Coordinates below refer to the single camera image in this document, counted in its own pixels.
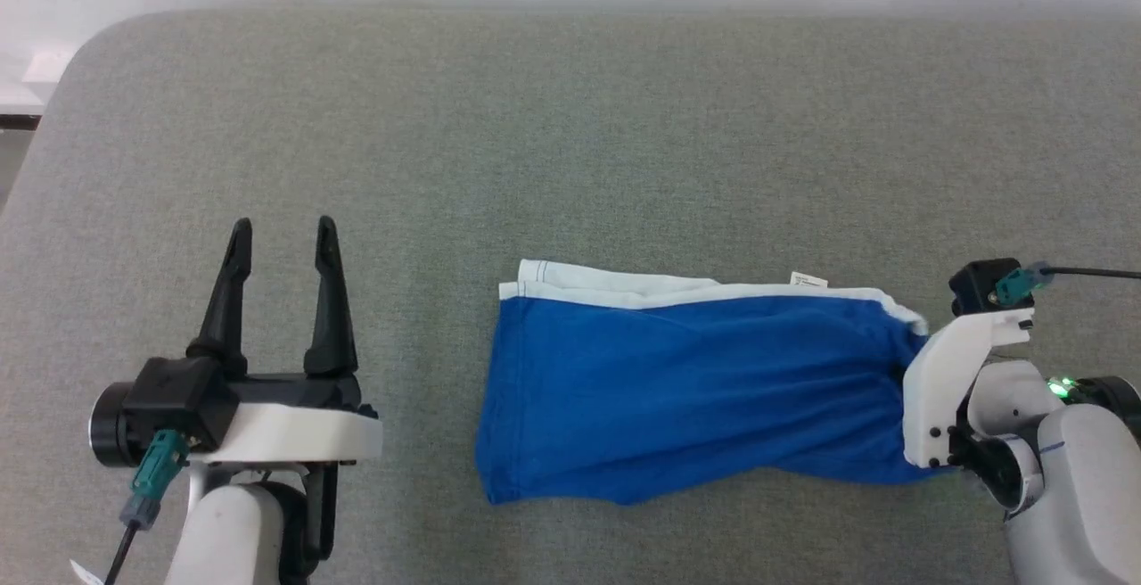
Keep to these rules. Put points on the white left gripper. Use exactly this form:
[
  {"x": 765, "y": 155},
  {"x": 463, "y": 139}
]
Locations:
[{"x": 294, "y": 433}]

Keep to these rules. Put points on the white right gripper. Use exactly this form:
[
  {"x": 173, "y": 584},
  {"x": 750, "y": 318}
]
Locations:
[{"x": 931, "y": 389}]

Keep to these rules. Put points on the blue shorts with white trim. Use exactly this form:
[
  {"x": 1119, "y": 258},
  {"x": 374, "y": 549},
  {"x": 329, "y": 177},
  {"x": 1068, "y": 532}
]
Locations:
[{"x": 677, "y": 389}]

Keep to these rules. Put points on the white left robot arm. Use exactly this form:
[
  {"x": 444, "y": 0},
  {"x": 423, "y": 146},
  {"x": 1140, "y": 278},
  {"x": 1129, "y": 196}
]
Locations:
[{"x": 232, "y": 540}]

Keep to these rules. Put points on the left black round motor housing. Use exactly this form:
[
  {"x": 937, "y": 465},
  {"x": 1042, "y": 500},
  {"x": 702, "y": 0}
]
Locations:
[{"x": 109, "y": 424}]

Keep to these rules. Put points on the grey-green fabric sofa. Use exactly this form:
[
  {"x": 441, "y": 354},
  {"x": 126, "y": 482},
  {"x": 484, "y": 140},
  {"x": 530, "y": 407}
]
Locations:
[{"x": 570, "y": 139}]

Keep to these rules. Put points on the right black wrist camera box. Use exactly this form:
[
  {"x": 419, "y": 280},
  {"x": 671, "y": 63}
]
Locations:
[{"x": 976, "y": 286}]

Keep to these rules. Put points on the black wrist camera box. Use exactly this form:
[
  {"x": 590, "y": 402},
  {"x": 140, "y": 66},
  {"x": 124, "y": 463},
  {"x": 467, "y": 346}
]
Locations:
[
  {"x": 178, "y": 398},
  {"x": 976, "y": 286}
]

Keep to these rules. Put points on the left black wrist camera box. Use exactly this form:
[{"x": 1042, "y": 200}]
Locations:
[{"x": 178, "y": 398}]

